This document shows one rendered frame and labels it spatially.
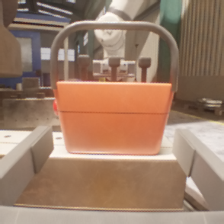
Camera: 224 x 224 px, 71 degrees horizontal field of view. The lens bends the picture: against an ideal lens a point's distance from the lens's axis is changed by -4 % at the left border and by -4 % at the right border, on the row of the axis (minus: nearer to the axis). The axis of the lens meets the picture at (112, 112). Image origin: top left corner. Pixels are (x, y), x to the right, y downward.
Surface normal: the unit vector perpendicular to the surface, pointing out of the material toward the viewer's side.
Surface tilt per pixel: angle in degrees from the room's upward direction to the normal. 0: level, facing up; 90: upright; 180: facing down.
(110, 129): 97
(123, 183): 90
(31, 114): 90
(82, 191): 90
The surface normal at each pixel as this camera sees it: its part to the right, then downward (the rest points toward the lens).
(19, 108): 0.37, 0.18
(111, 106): -0.01, 0.29
